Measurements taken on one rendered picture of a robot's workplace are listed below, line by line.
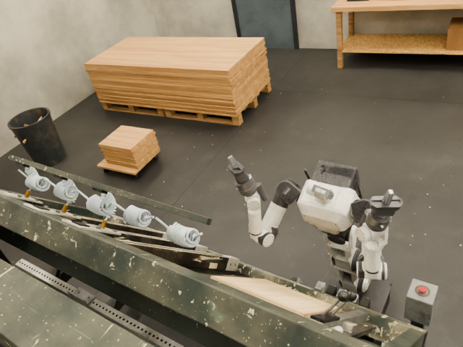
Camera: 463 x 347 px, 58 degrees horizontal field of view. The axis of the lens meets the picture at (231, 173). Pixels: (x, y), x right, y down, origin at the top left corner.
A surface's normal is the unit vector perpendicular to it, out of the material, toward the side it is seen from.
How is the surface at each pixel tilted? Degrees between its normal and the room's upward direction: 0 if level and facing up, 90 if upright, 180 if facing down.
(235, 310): 39
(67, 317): 0
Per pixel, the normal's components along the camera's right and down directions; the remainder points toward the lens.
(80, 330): -0.18, -0.79
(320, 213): -0.56, 0.25
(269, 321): -0.48, -0.24
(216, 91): -0.47, 0.60
